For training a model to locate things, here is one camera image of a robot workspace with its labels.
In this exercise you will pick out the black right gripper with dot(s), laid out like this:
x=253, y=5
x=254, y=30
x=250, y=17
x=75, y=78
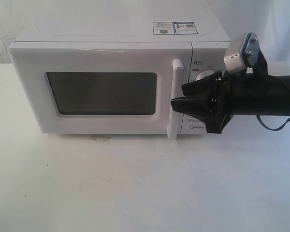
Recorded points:
x=215, y=109

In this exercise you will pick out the white microwave door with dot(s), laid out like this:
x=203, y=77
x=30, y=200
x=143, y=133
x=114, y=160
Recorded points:
x=103, y=88

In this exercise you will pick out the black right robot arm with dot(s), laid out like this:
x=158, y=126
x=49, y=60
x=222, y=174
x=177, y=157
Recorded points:
x=262, y=94

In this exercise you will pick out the white microwave oven body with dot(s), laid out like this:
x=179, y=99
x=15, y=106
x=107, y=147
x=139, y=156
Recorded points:
x=208, y=45

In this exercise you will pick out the upper white control knob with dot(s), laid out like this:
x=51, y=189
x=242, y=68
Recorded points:
x=204, y=74

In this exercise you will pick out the blue warning sticker right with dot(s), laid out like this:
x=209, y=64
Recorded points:
x=185, y=28

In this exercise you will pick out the clear tape patch on table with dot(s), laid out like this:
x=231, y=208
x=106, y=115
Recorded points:
x=100, y=138

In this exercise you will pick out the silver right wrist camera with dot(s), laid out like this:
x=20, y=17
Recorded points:
x=242, y=53

